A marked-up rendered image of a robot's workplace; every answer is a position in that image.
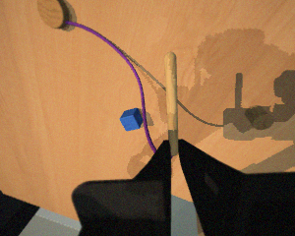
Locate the wooden stick with purple string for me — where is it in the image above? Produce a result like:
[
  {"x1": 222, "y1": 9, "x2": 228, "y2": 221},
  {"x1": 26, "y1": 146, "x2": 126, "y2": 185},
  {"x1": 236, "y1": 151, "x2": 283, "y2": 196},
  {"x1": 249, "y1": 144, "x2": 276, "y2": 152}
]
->
[{"x1": 65, "y1": 21, "x2": 178, "y2": 158}]

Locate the blue block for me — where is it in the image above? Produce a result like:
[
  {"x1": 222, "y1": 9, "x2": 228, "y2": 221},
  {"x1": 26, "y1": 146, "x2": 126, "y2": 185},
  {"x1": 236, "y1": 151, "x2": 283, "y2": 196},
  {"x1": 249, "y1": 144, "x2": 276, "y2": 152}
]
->
[{"x1": 119, "y1": 107, "x2": 143, "y2": 131}]

